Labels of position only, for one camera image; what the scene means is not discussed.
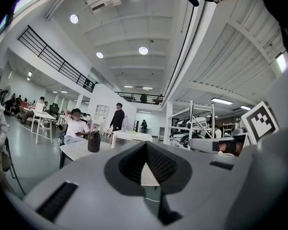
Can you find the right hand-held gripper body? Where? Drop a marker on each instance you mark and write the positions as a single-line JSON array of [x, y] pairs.
[[260, 122]]

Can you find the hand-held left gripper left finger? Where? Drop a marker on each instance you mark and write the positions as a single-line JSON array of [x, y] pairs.
[[86, 176]]

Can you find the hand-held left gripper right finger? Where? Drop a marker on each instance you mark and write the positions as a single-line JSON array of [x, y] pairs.
[[206, 188]]

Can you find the white marbled table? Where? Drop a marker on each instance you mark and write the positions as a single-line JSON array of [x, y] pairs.
[[79, 150]]

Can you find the long tube light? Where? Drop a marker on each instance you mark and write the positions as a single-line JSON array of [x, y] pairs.
[[222, 101]]

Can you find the white low table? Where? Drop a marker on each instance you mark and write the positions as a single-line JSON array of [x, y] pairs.
[[132, 135]]

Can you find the white bookshelf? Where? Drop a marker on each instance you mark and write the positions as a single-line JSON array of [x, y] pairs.
[[101, 116]]

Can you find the white metal shelving rack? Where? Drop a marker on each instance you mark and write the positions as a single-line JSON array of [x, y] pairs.
[[194, 126]]

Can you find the clear plastic water bottle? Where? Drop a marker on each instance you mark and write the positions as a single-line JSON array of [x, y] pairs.
[[124, 124]]

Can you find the white tall desk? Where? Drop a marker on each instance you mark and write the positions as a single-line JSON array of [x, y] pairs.
[[44, 116]]

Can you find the black office chair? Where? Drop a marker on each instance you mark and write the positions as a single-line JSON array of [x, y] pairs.
[[54, 109]]

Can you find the black balcony railing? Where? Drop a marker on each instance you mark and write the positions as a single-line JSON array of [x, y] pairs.
[[139, 97]]

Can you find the person's black top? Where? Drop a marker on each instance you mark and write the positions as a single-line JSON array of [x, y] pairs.
[[280, 8]]

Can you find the black mezzanine railing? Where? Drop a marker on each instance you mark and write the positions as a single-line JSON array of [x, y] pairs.
[[60, 63]]

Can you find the round ceiling lamp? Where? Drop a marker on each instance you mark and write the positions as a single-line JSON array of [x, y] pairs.
[[99, 54], [143, 50], [74, 19]]

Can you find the white ceiling air conditioner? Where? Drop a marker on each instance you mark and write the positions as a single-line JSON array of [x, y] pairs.
[[103, 0]]

